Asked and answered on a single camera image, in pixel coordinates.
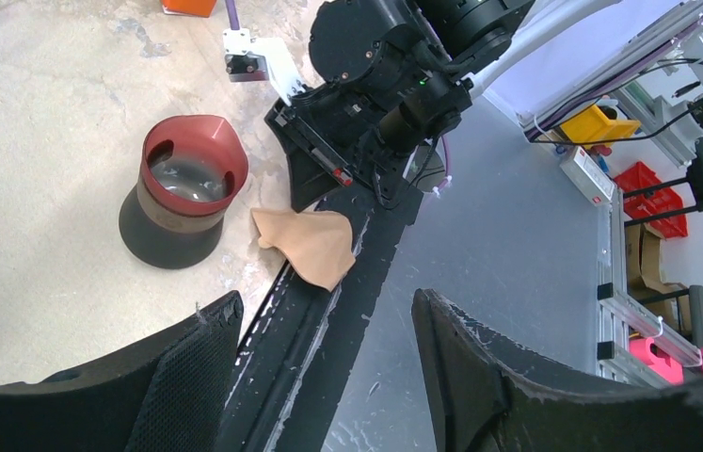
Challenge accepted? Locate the yellow storage bin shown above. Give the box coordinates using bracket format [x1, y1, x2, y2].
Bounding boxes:
[559, 105, 641, 149]

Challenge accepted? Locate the brown paper coffee filter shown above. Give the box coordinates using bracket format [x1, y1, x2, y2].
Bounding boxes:
[251, 208, 356, 291]

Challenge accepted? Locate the pink teleoperation arm base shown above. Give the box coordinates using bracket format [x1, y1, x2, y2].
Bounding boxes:
[629, 338, 703, 384]

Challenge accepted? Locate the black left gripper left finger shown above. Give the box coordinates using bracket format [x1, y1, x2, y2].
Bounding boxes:
[0, 291, 244, 451]

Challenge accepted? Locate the red and black pitcher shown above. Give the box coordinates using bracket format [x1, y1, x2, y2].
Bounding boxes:
[119, 115, 249, 269]

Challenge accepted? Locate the orange coffee filter holder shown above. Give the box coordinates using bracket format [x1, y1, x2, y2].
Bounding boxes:
[160, 0, 216, 18]

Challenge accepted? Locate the cardboard box on floor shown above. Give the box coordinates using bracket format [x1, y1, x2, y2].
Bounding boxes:
[624, 224, 692, 335]

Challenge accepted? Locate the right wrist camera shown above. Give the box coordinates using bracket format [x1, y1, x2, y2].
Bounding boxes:
[223, 28, 307, 105]

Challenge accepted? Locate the white power adapter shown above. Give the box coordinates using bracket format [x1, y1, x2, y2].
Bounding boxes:
[560, 147, 615, 206]

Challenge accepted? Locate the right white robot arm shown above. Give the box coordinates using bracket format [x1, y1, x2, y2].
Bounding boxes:
[265, 0, 605, 212]

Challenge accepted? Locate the red storage bin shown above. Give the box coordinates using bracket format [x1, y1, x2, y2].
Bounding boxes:
[614, 161, 688, 239]

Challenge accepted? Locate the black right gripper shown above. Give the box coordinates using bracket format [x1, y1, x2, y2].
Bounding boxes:
[264, 68, 473, 214]

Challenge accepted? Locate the aluminium frame rail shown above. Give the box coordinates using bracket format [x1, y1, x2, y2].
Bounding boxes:
[596, 188, 702, 388]

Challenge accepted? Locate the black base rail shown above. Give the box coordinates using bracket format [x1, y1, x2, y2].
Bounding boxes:
[216, 186, 423, 451]

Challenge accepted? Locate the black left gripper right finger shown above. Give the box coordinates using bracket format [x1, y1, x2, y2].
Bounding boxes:
[411, 289, 703, 451]

